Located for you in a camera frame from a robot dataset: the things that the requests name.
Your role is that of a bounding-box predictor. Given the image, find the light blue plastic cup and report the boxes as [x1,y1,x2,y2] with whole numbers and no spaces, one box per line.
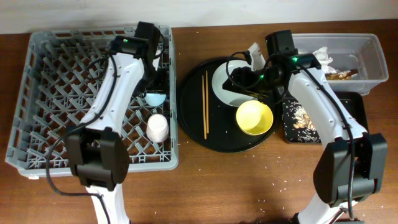
[144,93,167,106]

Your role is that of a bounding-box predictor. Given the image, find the crumpled white tissue in bin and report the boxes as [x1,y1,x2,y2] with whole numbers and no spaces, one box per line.
[313,47,336,73]

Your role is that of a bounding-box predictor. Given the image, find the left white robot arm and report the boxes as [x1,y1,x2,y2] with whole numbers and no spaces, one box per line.
[45,22,165,223]

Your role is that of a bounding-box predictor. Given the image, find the pink plastic cup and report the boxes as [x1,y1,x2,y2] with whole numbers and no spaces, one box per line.
[146,114,169,143]

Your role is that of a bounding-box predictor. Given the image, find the food scraps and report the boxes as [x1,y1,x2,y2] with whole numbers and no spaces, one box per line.
[293,106,316,131]

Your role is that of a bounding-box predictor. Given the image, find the round black tray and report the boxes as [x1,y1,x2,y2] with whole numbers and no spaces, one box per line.
[177,57,282,152]

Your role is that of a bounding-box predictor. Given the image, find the gold foil wrapper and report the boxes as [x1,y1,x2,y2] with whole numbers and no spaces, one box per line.
[325,69,358,80]

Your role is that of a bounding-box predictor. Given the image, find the grey dishwasher rack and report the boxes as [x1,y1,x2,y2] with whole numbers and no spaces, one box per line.
[5,25,178,179]

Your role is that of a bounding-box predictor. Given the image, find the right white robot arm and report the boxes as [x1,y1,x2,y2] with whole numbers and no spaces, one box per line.
[213,30,387,223]

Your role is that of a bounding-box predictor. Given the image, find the black rectangular bin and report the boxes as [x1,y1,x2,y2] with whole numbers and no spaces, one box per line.
[282,92,369,144]

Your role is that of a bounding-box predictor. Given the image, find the yellow plastic bowl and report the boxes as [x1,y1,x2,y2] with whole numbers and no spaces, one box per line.
[236,100,274,136]

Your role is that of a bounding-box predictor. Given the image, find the wooden chopstick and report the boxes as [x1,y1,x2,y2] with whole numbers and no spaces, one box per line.
[201,76,207,139]
[205,71,210,134]

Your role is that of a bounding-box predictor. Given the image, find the clear plastic bin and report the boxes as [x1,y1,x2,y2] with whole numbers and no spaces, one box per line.
[292,34,389,95]

